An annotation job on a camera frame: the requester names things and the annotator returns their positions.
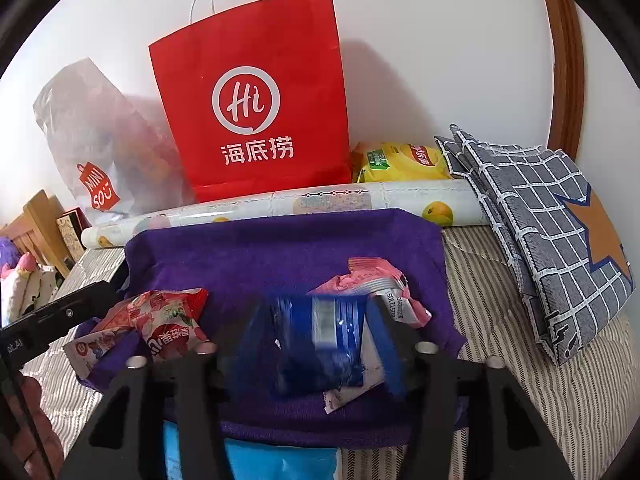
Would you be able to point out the fruit-print paper roll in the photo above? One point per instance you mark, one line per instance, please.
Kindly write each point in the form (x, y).
(443, 202)

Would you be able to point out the striped quilt mattress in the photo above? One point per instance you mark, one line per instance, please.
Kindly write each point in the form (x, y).
(589, 404)

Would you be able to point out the pink plush toy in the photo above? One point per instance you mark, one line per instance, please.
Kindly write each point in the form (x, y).
(26, 285)

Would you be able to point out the pink silver-band snack bag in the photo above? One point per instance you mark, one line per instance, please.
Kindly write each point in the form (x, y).
(377, 277)

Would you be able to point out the grey checked star cloth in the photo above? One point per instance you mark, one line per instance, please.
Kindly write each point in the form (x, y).
(564, 252)

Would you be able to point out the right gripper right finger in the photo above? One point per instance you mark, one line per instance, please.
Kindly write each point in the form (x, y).
(507, 437)

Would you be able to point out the yellow chips bag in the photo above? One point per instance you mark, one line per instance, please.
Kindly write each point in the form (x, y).
(393, 161)

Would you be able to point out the dark blue snack packet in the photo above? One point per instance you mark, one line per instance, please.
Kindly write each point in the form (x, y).
(294, 346)

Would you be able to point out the red Haidilao paper bag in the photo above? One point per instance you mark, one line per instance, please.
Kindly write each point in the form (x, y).
(255, 98)

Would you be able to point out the purple towel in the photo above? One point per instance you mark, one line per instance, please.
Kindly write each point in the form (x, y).
(240, 261)

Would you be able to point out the wooden headboard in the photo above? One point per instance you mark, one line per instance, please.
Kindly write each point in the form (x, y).
(35, 231)

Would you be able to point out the Lotso strawberry bar wrapper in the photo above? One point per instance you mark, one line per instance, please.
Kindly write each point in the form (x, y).
(84, 352)

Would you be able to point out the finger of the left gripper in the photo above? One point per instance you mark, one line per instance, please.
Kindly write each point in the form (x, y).
(34, 332)

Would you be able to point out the pink white lychee jelly packet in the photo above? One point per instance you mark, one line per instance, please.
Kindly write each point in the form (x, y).
(167, 321)

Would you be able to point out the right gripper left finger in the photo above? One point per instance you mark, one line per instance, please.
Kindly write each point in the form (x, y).
(124, 437)

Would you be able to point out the brown wooden door frame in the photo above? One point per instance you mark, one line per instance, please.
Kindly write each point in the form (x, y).
(569, 77)

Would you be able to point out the white Miniso plastic bag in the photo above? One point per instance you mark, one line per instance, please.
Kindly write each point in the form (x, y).
(112, 160)

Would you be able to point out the person left hand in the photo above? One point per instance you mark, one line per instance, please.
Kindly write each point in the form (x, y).
(30, 448)

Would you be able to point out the blue tissue pack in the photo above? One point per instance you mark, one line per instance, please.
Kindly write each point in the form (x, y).
(248, 460)

